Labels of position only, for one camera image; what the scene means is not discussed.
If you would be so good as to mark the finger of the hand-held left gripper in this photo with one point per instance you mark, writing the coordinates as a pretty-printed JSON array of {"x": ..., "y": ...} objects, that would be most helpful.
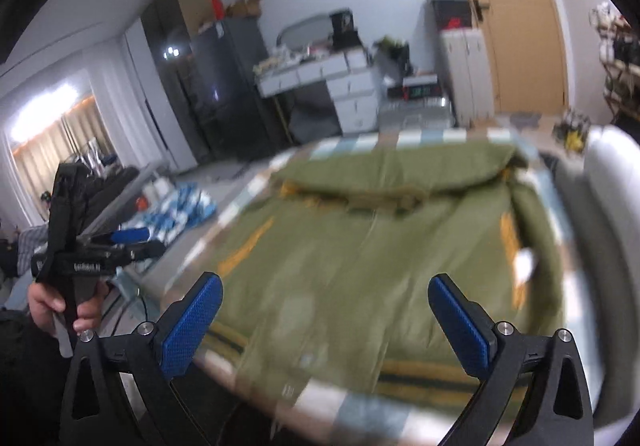
[
  {"x": 145, "y": 251},
  {"x": 130, "y": 236}
]

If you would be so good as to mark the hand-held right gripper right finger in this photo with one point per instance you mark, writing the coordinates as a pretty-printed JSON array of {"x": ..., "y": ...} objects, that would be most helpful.
[{"x": 457, "y": 328}]

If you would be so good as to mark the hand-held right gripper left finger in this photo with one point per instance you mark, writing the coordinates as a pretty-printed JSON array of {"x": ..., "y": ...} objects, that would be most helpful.
[{"x": 192, "y": 326}]

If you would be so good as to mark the green varsity jacket yellow sleeves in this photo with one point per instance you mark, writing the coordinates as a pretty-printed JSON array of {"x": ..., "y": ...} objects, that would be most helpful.
[{"x": 350, "y": 276}]

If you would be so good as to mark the person's left hand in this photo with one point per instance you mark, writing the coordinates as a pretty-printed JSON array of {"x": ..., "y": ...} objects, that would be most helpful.
[{"x": 45, "y": 301}]

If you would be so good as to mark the grey plaid cloth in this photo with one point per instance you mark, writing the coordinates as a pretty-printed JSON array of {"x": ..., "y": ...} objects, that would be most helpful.
[{"x": 30, "y": 246}]

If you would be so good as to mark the small white box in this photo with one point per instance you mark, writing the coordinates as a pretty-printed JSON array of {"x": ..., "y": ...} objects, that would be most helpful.
[{"x": 157, "y": 188}]

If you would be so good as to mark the blue white patterned cloth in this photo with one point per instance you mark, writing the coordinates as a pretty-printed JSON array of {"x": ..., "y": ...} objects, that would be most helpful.
[{"x": 185, "y": 208}]

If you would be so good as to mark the dark cloth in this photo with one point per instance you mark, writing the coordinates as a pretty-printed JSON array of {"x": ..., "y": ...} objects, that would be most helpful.
[{"x": 110, "y": 181}]

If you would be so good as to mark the beige curtain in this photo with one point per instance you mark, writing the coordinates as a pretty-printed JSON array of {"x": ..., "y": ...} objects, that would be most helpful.
[{"x": 45, "y": 145}]

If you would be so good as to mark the white curtain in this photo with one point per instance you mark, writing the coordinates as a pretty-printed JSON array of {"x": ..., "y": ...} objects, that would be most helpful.
[{"x": 150, "y": 90}]

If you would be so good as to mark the dark wardrobe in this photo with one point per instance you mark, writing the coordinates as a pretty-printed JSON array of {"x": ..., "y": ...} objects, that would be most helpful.
[{"x": 170, "y": 90}]

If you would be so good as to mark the dark grey refrigerator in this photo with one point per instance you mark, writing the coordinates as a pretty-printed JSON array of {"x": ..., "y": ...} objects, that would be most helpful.
[{"x": 230, "y": 75}]

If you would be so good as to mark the grey cloth cover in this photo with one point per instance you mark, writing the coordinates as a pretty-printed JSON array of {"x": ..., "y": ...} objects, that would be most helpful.
[{"x": 312, "y": 120}]

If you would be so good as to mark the white folded quilt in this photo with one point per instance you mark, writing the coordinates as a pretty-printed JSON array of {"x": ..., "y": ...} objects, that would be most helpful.
[{"x": 615, "y": 186}]

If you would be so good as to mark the silver suitcase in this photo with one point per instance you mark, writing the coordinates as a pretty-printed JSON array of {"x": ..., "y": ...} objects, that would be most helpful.
[{"x": 415, "y": 115}]

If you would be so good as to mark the pile of loose shoes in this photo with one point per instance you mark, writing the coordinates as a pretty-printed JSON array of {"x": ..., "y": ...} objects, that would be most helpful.
[{"x": 575, "y": 138}]

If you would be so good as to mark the pile of desk clutter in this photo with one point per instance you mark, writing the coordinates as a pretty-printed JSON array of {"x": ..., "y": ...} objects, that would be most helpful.
[{"x": 285, "y": 63}]

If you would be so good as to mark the tall brown cardboard panel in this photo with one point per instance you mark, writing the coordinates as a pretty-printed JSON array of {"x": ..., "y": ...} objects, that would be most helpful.
[{"x": 192, "y": 0}]

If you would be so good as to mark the black and red shoe box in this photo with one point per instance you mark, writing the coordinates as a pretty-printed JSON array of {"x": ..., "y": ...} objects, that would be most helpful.
[{"x": 417, "y": 88}]

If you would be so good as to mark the white desk with drawers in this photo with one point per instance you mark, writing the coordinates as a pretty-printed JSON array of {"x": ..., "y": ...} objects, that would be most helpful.
[{"x": 357, "y": 100}]

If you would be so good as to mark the white suitcase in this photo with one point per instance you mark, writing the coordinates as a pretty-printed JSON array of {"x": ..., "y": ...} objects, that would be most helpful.
[{"x": 467, "y": 75}]

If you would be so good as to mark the open cardboard box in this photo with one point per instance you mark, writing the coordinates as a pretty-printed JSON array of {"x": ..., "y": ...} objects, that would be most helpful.
[{"x": 245, "y": 6}]

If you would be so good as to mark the arched mirror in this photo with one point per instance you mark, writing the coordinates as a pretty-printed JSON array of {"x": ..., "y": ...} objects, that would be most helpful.
[{"x": 305, "y": 28}]

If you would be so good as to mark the green wrapped bouquet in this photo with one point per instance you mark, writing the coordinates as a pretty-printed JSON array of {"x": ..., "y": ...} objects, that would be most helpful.
[{"x": 392, "y": 48}]

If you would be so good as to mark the wooden shoe rack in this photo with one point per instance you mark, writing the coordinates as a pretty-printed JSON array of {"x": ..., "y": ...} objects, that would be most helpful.
[{"x": 620, "y": 75}]

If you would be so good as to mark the black gift box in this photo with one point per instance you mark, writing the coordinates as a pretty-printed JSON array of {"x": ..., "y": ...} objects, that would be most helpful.
[{"x": 340, "y": 20}]

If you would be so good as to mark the black box red logo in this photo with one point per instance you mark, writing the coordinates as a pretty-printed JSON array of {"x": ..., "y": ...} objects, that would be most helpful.
[{"x": 456, "y": 23}]

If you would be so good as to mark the wooden door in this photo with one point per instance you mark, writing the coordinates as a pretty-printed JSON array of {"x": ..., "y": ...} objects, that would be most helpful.
[{"x": 520, "y": 25}]

